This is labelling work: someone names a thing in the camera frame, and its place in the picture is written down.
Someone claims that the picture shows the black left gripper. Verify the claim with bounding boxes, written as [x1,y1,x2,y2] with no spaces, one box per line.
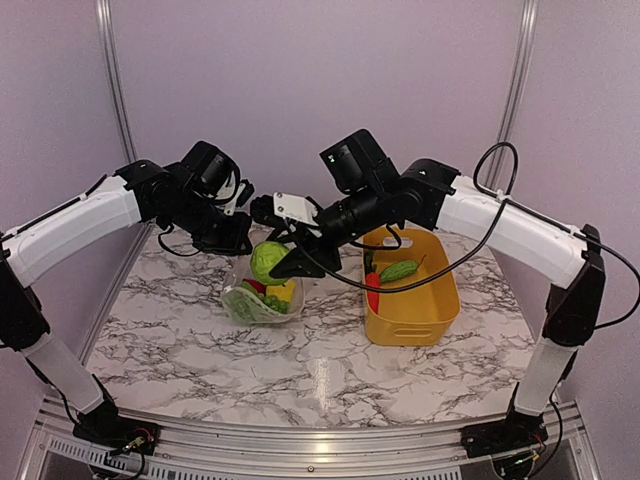
[162,189,252,255]

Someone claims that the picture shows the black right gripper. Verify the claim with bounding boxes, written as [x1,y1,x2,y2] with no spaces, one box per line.
[268,180,390,276]

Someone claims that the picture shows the yellow lemon toy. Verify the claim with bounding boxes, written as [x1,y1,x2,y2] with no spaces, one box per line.
[265,280,296,303]

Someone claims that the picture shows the green pear toy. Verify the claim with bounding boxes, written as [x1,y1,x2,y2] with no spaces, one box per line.
[250,241,289,286]

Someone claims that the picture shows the orange carrot toy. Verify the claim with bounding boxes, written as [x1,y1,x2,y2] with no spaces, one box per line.
[364,250,381,314]

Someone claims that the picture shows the red apple toy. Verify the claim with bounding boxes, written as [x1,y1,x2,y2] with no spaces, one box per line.
[244,279,266,294]

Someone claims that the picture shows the clear zip top bag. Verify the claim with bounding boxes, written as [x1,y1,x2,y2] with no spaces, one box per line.
[221,256,305,325]

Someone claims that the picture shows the green apple toy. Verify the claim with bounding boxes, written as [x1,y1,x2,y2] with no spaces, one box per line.
[222,290,273,324]

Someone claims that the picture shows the green bitter gourd toy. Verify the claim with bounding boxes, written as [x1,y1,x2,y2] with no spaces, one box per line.
[379,260,420,285]

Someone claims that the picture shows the green grapes toy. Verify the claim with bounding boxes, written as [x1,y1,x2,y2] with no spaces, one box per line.
[261,295,291,314]

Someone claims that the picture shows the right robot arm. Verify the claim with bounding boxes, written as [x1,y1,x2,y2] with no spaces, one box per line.
[266,159,606,448]

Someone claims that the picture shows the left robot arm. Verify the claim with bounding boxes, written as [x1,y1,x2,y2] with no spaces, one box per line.
[1,141,254,445]

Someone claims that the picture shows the yellow plastic basket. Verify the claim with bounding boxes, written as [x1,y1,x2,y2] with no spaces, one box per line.
[363,228,460,347]

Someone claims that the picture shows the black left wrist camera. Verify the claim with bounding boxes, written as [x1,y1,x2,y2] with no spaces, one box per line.
[180,141,255,216]

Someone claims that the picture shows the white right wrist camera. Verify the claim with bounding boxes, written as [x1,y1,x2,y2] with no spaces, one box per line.
[250,192,319,227]

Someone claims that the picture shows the left aluminium frame post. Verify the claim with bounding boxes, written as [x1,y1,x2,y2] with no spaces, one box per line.
[95,0,137,163]

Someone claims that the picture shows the aluminium frame post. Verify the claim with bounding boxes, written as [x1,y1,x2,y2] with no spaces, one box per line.
[494,0,541,151]
[95,0,137,163]

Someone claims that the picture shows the right aluminium frame post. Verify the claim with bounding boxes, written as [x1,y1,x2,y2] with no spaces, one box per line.
[494,0,541,151]

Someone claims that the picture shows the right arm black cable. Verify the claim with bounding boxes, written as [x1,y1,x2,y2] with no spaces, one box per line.
[289,142,640,329]

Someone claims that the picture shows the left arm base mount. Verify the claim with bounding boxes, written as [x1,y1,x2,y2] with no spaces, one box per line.
[73,417,161,455]

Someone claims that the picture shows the aluminium front rail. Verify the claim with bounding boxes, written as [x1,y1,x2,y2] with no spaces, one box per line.
[29,399,601,480]

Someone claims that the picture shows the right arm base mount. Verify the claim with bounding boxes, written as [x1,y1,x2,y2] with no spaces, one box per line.
[460,420,548,458]

